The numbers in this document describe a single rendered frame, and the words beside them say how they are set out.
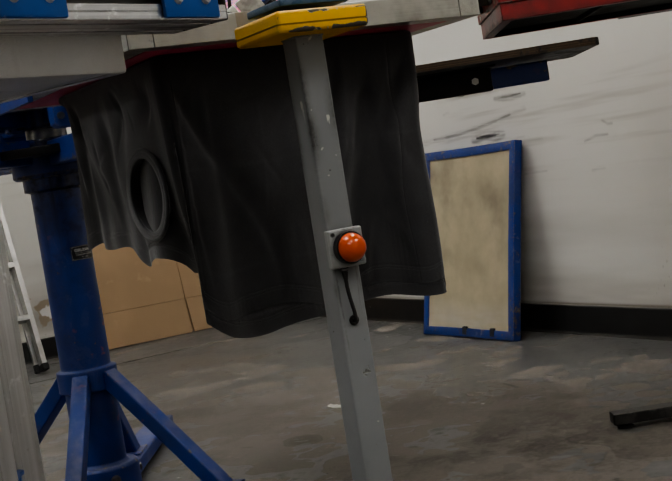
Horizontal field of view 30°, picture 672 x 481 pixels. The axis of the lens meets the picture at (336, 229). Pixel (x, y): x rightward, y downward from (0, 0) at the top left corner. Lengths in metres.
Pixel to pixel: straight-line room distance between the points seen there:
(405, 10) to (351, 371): 0.59
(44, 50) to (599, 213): 3.28
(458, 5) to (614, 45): 2.37
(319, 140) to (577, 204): 3.01
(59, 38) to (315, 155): 0.37
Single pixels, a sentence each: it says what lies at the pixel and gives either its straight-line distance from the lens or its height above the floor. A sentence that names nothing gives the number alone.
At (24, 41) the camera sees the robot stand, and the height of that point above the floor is 0.94.
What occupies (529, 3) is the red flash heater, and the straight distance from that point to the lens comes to 2.91.
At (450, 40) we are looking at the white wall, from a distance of 5.07.
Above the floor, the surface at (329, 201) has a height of 0.71.
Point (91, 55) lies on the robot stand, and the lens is 1.45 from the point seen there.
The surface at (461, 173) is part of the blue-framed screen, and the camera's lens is 5.01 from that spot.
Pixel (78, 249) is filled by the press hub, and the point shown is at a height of 0.65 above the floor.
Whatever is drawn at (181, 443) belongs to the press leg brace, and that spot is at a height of 0.16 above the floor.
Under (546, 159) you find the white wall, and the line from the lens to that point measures 4.66.
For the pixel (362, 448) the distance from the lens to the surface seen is 1.64.
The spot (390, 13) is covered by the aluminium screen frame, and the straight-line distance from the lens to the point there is 1.91.
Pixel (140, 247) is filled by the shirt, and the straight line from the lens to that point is 2.05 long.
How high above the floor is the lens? 0.76
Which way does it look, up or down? 3 degrees down
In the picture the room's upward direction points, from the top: 9 degrees counter-clockwise
